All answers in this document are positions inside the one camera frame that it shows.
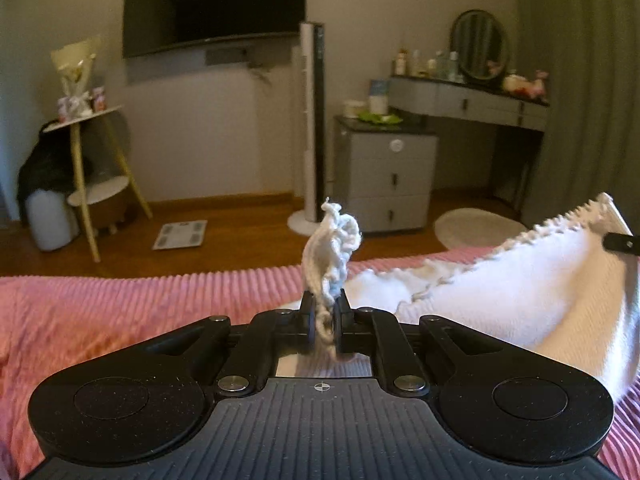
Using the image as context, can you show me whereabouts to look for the wall-mounted television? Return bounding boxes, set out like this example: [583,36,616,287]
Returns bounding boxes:
[122,0,307,60]

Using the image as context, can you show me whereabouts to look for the grey bathroom scale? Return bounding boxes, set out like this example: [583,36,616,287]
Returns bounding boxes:
[152,219,209,251]

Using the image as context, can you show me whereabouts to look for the white ribbed knit dress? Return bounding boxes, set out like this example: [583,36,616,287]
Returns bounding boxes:
[274,192,640,402]

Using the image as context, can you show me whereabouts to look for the grey vanity desk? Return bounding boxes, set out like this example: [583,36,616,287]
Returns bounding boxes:
[388,75,550,222]

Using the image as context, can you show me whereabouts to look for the grey drawer cabinet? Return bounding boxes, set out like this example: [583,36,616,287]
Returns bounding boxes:
[333,115,440,234]

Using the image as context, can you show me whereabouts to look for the white plastic container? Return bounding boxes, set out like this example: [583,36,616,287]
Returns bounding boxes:
[28,189,81,252]

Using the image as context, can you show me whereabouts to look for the pink plush toys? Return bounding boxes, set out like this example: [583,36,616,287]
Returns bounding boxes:
[502,70,550,99]

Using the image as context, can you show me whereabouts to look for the wrapped flower bouquet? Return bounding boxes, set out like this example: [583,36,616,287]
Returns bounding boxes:
[50,35,104,114]

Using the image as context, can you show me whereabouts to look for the round vanity mirror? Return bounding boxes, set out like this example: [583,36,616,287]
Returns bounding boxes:
[449,9,509,84]

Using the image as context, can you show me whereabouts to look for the white tower fan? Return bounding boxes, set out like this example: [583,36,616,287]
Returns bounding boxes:
[287,21,362,237]

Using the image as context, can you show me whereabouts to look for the white two-tier side table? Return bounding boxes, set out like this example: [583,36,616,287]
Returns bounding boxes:
[42,105,154,264]

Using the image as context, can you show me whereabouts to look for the grey-green curtain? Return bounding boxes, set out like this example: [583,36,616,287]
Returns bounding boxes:
[514,0,640,235]

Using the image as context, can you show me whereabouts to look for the green cloth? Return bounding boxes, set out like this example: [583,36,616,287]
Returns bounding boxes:
[357,110,404,124]

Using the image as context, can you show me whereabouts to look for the round cream rug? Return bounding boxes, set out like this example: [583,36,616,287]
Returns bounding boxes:
[433,208,529,250]

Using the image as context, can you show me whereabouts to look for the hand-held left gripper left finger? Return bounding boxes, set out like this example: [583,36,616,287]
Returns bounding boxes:
[135,292,318,395]

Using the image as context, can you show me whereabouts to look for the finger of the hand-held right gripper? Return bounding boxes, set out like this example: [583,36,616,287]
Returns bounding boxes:
[602,232,640,257]

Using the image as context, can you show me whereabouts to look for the pink ribbed blanket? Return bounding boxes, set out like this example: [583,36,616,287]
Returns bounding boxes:
[0,247,640,480]

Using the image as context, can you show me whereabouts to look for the row of cosmetic bottles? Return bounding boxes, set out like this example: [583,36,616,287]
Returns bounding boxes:
[394,48,467,83]

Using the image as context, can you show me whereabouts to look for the blue and white box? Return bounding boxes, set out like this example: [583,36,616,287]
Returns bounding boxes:
[368,79,391,112]

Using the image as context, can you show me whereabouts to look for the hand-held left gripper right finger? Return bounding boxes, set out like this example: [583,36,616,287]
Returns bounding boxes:
[332,292,506,395]

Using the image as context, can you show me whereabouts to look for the brown pot on legs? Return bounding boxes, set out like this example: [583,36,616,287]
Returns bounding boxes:
[91,194,139,237]

